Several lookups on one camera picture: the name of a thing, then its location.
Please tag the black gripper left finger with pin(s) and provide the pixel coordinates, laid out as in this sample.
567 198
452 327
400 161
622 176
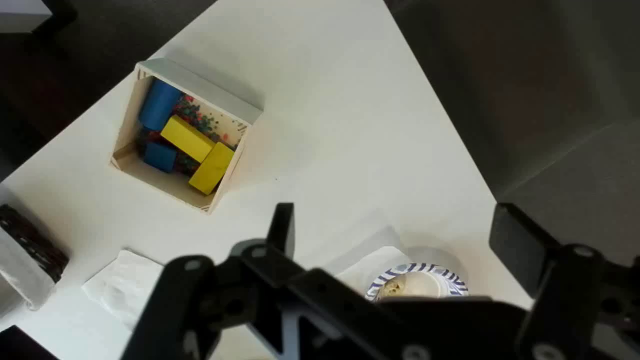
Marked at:
200 307

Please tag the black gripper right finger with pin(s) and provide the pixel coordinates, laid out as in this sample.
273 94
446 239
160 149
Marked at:
580 300

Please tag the blue patterned paper plate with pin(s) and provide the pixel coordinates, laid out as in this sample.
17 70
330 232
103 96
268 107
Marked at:
427 283

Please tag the white paper napkin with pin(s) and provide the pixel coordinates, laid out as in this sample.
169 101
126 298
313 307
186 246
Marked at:
123 287

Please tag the yellow rectangular wooden block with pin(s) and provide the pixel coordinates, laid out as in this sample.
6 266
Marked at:
213 168
186 137

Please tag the blue wooden block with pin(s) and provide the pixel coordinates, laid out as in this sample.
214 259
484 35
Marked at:
158 156

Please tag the dark wicker basket white liner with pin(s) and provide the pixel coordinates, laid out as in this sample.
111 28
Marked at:
32 242

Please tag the beige food piece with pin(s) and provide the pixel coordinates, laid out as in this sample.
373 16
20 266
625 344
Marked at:
393 287

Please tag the blue wooden cylinder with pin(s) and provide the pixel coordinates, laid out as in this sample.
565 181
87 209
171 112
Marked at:
160 103

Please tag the pale wooden box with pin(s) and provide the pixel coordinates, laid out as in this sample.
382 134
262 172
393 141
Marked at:
200 90

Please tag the white cabinet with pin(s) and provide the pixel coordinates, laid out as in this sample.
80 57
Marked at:
20 13

